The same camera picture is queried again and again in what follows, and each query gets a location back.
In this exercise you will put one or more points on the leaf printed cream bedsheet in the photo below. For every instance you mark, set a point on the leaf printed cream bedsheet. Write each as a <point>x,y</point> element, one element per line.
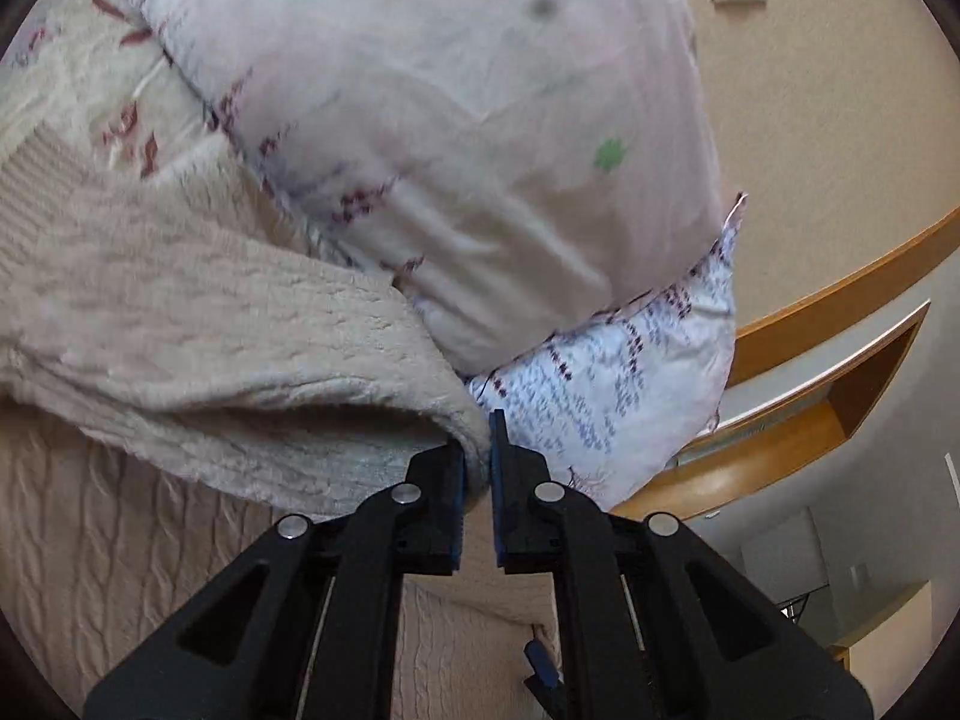
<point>90,82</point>

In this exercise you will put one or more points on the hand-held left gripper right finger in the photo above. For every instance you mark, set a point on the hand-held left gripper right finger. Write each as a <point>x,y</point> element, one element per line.
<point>496,521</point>

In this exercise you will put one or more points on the white cabinet door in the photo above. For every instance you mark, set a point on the white cabinet door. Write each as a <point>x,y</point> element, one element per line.
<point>784,551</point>

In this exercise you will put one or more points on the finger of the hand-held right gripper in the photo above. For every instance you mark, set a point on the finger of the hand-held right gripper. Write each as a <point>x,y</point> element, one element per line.
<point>541,664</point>

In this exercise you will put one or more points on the floral patterned pillow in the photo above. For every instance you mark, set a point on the floral patterned pillow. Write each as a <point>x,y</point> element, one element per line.
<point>450,127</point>

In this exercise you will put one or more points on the wooden bed headboard shelf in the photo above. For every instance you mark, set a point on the wooden bed headboard shelf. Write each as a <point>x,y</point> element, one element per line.
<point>802,435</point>

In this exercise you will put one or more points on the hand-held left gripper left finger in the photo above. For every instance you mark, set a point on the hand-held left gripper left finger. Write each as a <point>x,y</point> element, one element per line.
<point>458,532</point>

